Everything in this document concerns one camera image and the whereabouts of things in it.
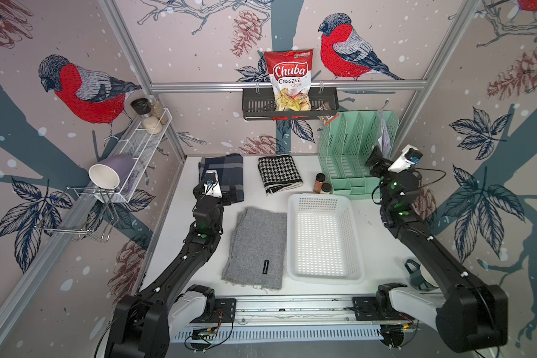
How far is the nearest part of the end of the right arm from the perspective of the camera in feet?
2.01

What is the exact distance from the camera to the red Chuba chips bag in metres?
0.81

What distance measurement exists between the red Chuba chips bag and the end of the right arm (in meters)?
0.37
